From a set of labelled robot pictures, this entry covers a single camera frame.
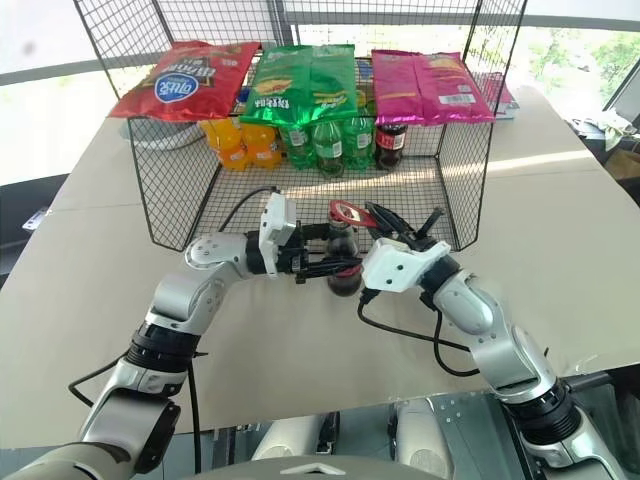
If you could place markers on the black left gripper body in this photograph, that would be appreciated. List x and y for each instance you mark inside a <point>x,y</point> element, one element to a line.
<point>295,255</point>

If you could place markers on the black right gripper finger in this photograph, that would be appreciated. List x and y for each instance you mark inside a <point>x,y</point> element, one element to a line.
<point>390,216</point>
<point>386,231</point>

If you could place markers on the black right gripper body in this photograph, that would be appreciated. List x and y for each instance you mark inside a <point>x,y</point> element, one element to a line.
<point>417,239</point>

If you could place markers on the glass cola bottle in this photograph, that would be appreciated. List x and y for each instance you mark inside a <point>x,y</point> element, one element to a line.
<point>344,247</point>

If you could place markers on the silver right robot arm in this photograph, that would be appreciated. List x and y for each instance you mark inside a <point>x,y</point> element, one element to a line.
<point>492,330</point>

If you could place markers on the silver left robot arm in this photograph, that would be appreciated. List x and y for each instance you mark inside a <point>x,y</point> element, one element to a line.
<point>176,300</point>

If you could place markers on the plastic cola bottle red label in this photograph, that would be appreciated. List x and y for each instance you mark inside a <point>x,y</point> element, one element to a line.
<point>391,145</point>

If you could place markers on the green soda plastic bottle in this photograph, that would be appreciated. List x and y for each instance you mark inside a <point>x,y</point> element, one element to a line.
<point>297,145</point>
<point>328,150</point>
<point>359,142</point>

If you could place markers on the orange soda plastic bottle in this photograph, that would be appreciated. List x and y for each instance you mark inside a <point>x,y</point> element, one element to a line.
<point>262,147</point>
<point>227,145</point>

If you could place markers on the pink chip bag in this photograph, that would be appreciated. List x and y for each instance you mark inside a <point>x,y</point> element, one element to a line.
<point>430,87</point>

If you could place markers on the green chip bag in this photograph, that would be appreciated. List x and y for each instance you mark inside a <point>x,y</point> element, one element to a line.
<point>300,85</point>

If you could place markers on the white book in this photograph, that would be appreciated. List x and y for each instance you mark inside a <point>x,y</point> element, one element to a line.
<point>507,112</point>

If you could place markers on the white rounded shell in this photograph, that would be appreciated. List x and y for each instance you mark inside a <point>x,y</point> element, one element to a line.
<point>425,435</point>
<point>287,437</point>

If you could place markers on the perforated grey metal plate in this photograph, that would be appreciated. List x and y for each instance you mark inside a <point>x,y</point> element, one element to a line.
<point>470,420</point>

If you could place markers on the red chip bag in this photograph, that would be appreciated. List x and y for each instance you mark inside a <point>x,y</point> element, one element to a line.
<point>185,82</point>

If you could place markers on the grey robot torso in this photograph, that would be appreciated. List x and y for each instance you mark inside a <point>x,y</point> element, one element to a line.
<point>320,470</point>

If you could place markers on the brown paper bag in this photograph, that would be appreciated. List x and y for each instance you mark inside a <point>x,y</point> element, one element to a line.
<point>625,162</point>

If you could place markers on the pale crumpled cloth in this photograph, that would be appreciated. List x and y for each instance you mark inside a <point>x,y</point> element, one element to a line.
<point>617,132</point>

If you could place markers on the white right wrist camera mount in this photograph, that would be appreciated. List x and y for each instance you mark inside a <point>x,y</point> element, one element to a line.
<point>395,265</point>

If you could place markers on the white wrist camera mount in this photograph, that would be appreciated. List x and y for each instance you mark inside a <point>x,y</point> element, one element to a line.
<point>278,220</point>
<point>395,265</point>

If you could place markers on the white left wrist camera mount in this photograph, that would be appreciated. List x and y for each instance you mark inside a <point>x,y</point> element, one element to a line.
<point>278,220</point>

